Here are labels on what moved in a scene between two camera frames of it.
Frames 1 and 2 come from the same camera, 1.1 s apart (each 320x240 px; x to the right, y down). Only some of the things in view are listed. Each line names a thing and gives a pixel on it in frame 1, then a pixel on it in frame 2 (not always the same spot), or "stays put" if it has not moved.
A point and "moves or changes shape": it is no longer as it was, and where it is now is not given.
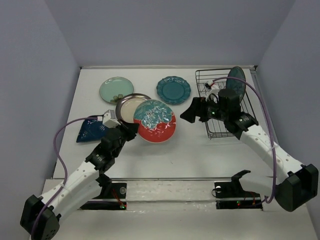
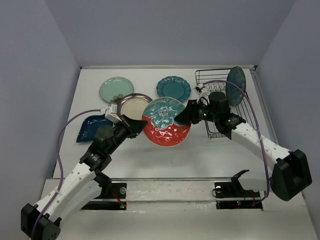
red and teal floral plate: [156, 119] moves or changes shape
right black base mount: [231, 195] stays put
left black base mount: [109, 190] stays put
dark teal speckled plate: [238, 72] stays put
